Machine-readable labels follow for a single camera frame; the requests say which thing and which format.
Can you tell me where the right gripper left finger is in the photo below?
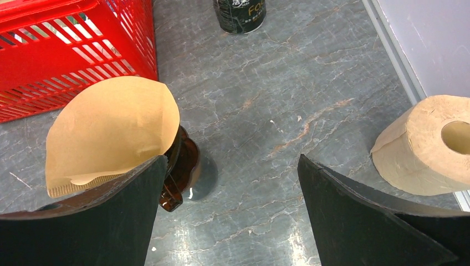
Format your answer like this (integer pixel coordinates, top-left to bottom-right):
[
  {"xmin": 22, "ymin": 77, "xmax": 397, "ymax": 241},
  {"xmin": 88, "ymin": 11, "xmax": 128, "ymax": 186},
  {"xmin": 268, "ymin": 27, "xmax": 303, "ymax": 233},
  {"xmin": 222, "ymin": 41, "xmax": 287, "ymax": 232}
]
[{"xmin": 1, "ymin": 156, "xmax": 167, "ymax": 265}]

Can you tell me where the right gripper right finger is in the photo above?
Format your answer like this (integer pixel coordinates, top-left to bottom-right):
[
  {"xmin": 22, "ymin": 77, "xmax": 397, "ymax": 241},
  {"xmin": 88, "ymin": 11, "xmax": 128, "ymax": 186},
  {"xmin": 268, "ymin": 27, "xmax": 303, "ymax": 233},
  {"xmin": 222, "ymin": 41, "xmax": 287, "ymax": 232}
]
[{"xmin": 297, "ymin": 155, "xmax": 469, "ymax": 265}]

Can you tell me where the brown dripper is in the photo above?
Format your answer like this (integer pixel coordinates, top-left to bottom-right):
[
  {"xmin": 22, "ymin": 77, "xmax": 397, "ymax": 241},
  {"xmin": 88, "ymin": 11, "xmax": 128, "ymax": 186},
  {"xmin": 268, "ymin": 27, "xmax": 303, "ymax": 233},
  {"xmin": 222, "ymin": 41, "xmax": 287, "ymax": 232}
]
[{"xmin": 160, "ymin": 126, "xmax": 201, "ymax": 212}]

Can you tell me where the brown paper coffee filter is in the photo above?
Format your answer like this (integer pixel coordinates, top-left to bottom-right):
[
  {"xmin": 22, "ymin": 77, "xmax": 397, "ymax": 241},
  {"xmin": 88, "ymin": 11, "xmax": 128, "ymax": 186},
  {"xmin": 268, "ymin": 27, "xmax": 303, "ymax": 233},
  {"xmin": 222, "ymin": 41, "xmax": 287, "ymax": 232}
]
[{"xmin": 45, "ymin": 76, "xmax": 180, "ymax": 198}]

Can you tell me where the red plastic shopping basket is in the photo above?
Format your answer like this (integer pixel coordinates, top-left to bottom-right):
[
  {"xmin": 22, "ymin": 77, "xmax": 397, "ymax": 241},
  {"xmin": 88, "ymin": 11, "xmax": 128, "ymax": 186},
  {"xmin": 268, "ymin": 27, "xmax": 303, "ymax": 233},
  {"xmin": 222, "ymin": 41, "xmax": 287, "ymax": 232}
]
[{"xmin": 1, "ymin": 1, "xmax": 158, "ymax": 122}]

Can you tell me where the black wrapped paper roll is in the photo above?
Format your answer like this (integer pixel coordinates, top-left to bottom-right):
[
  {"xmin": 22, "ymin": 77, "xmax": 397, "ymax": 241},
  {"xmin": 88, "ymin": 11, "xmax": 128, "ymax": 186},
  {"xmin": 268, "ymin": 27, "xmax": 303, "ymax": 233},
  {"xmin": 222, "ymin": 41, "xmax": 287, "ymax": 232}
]
[{"xmin": 213, "ymin": 0, "xmax": 267, "ymax": 35}]

